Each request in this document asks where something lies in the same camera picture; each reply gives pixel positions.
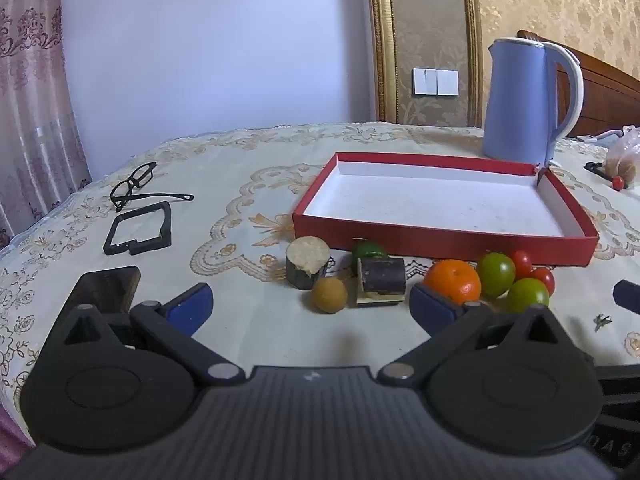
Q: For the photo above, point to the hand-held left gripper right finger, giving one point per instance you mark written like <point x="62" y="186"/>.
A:
<point x="432" y="305"/>

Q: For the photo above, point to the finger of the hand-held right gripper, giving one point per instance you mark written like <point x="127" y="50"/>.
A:
<point x="629" y="292"/>

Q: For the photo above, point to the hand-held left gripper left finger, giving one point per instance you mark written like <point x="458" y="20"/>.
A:
<point x="192" y="305"/>

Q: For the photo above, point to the orange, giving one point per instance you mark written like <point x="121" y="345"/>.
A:
<point x="452" y="280"/>

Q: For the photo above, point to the red cardboard box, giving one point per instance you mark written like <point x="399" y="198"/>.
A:
<point x="440" y="247"/>

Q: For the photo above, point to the green tomato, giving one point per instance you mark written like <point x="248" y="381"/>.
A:
<point x="527" y="295"/>
<point x="496" y="274"/>

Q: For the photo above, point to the cut green avocado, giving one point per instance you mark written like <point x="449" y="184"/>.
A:
<point x="370" y="250"/>

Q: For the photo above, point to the red cherry tomato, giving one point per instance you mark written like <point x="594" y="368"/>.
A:
<point x="523" y="261"/>
<point x="619" y="182"/>
<point x="545" y="279"/>

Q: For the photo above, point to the brown round longan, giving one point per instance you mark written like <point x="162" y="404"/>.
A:
<point x="330" y="295"/>

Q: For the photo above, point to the cut eggplant piece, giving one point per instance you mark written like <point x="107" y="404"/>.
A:
<point x="305" y="260"/>
<point x="382" y="275"/>

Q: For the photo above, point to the green tomato stem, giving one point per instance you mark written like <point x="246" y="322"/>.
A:
<point x="602" y="321"/>

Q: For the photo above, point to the black phone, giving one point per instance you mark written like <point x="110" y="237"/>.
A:
<point x="107" y="285"/>

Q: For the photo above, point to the black eyeglasses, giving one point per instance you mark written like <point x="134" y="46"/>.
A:
<point x="120" y="204"/>

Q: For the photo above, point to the small black holder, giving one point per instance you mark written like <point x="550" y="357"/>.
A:
<point x="597" y="168"/>

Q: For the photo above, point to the clear plastic bag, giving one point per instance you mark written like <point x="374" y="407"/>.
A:
<point x="627" y="155"/>

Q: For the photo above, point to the wooden headboard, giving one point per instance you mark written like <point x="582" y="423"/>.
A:
<point x="610" y="95"/>

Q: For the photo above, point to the blue electric kettle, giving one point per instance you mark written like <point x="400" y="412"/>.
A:
<point x="515" y="105"/>

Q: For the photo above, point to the gold framed mirror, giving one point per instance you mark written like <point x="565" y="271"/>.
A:
<point x="382" y="60"/>

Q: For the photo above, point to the pink patterned curtain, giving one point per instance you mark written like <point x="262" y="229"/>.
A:
<point x="30" y="110"/>

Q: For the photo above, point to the black square frame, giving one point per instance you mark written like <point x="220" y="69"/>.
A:
<point x="155" y="244"/>

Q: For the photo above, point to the white light switch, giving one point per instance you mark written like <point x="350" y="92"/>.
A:
<point x="435" y="81"/>

